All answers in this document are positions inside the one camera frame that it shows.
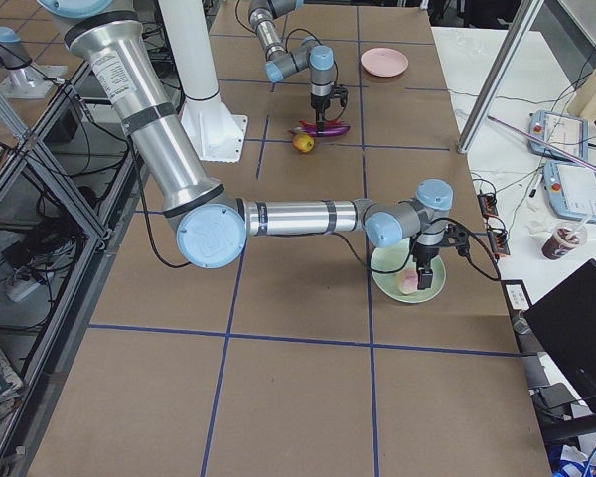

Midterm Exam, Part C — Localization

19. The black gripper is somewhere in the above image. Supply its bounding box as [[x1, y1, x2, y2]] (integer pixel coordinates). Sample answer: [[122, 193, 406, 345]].
[[410, 226, 470, 290], [310, 84, 348, 134]]

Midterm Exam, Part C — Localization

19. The purple eggplant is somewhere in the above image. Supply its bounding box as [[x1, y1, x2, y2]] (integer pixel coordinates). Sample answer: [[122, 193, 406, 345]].
[[290, 121, 351, 137]]

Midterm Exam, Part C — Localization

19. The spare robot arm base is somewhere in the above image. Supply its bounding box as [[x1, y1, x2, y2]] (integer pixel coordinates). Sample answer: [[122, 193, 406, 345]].
[[0, 26, 68, 99]]

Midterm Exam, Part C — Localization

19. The red chili pepper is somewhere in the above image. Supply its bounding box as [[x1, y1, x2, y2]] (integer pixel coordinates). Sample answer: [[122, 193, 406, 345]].
[[298, 120, 348, 133]]

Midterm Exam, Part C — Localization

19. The red yellow apple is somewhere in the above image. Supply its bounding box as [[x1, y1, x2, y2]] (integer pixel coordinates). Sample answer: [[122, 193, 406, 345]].
[[292, 132, 315, 154]]

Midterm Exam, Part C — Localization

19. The light green plate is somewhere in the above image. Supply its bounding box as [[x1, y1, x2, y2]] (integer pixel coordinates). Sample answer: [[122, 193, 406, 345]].
[[371, 238, 446, 304]]

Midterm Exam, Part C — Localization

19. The orange electronics board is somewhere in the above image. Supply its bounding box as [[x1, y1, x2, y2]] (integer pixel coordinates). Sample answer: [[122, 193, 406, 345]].
[[487, 227, 511, 260], [477, 192, 499, 218]]

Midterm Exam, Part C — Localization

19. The pink plate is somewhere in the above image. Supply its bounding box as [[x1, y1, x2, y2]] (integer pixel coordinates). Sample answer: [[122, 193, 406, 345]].
[[360, 47, 409, 78]]

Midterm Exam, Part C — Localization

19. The drink cup with straw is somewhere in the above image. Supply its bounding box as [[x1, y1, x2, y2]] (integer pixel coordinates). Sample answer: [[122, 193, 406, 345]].
[[541, 221, 588, 260]]

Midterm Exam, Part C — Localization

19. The black laptop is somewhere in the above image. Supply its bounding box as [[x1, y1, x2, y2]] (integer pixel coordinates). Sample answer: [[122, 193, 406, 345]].
[[524, 259, 596, 412]]

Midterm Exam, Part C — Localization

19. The reacher grabber stick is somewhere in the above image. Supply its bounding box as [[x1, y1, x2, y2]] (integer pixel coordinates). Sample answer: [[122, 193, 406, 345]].
[[487, 115, 596, 173]]

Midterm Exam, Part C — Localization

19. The near teach pendant tablet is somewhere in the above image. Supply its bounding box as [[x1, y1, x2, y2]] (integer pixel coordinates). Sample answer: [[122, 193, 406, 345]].
[[543, 160, 596, 224]]

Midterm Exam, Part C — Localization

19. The teach pendant tablet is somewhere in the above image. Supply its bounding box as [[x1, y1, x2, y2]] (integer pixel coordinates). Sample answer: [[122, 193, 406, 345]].
[[528, 110, 589, 160], [543, 160, 596, 224]]

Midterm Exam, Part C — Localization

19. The far teach pendant tablet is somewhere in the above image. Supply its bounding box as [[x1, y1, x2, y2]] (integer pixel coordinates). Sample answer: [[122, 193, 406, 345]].
[[528, 110, 589, 160]]

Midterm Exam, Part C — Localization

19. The white power strip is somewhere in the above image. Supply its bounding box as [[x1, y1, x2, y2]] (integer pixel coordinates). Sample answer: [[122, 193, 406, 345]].
[[5, 278, 41, 303]]

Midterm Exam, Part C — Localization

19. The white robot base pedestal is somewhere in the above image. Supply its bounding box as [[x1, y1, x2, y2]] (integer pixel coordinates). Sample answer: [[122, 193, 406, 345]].
[[159, 0, 248, 163]]

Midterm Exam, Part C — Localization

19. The aluminium frame post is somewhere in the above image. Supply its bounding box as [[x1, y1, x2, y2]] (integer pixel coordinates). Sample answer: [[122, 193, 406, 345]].
[[457, 0, 544, 154]]

